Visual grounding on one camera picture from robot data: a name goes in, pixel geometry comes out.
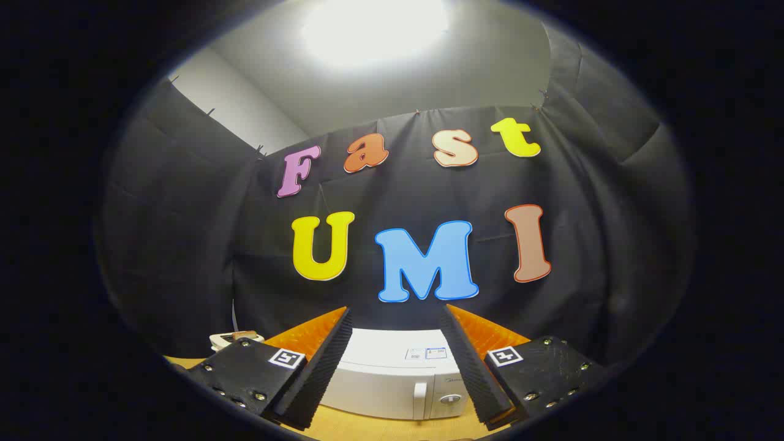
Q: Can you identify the ceiling light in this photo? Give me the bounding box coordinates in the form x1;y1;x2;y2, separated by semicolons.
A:
300;0;451;68

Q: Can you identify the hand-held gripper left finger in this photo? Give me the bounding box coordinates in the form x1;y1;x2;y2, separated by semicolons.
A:
173;306;354;431

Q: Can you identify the white microwave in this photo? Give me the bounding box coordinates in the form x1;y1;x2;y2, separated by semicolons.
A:
318;329;472;421

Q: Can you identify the white toaster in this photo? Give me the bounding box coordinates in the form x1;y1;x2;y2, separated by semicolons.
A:
209;331;265;352

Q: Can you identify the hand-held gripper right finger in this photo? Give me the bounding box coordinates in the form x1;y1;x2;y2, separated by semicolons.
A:
438;303;607;431

